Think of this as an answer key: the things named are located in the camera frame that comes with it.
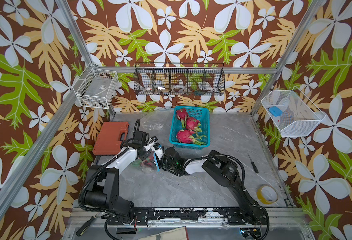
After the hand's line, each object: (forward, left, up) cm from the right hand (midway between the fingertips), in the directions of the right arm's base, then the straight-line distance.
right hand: (147, 157), depth 90 cm
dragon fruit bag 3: (+30, -22, +6) cm, 38 cm away
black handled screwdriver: (-2, -66, -6) cm, 67 cm away
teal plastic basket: (+36, -38, -1) cm, 53 cm away
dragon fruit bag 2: (+24, -29, +4) cm, 38 cm away
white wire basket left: (+29, +29, +30) cm, 51 cm away
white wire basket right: (+16, -82, +22) cm, 87 cm away
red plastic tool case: (+14, +30, -4) cm, 34 cm away
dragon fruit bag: (-6, -3, +6) cm, 9 cm away
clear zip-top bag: (+22, -5, +6) cm, 23 cm away
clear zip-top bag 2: (-2, +7, -5) cm, 8 cm away
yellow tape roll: (-20, -68, -6) cm, 71 cm away
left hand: (+6, +3, +1) cm, 7 cm away
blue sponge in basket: (+20, -76, +20) cm, 81 cm away
